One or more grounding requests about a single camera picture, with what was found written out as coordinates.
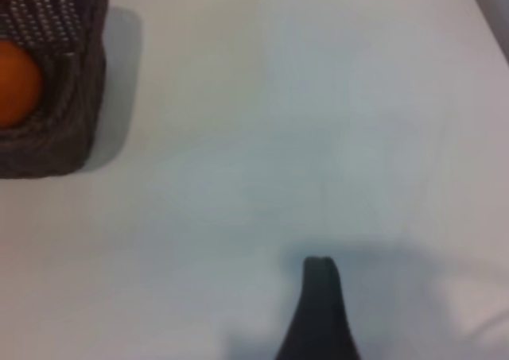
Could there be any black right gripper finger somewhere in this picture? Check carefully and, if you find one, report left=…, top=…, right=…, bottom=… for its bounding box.
left=275, top=255, right=362, bottom=360

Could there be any dark brown woven basket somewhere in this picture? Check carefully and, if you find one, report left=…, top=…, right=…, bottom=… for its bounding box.
left=0, top=0, right=109, bottom=180

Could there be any orange fruit with knob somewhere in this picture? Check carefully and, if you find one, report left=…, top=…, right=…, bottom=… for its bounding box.
left=0, top=41, right=44, bottom=130

